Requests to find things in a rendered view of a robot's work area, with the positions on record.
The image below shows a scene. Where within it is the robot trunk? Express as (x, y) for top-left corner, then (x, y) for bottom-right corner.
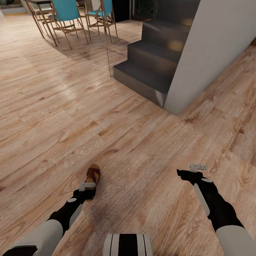
(102, 234), (154, 256)

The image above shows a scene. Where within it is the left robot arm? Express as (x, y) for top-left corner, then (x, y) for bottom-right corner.
(2, 182), (96, 256)

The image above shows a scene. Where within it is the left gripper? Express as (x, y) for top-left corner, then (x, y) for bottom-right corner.
(74, 188), (96, 201)

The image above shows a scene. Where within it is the sandal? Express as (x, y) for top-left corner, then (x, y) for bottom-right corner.
(85, 164), (100, 190)

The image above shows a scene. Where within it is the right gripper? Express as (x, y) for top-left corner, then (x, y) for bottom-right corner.
(177, 169), (203, 182)

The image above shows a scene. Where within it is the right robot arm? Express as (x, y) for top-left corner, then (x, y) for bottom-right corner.
(177, 164), (256, 256)

